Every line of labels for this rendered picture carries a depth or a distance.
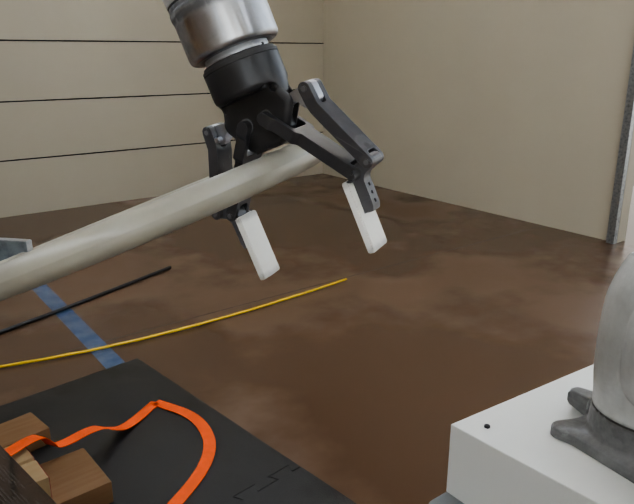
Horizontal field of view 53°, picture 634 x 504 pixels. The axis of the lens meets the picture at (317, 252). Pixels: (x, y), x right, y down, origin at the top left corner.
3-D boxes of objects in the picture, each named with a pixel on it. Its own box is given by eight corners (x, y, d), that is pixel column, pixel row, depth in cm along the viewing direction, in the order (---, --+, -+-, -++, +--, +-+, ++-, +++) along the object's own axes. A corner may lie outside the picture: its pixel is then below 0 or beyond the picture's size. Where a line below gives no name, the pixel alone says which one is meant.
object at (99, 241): (-191, 373, 62) (-207, 346, 62) (102, 238, 107) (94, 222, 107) (231, 217, 45) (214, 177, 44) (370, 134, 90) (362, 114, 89)
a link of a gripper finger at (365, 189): (351, 158, 59) (379, 148, 57) (371, 209, 60) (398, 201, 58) (344, 162, 58) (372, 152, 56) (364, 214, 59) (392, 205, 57)
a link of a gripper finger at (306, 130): (277, 116, 63) (281, 103, 62) (370, 174, 60) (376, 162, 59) (254, 123, 60) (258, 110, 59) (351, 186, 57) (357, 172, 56)
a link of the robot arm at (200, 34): (210, 14, 65) (233, 70, 67) (148, 19, 58) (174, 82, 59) (277, -27, 60) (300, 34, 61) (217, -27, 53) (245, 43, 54)
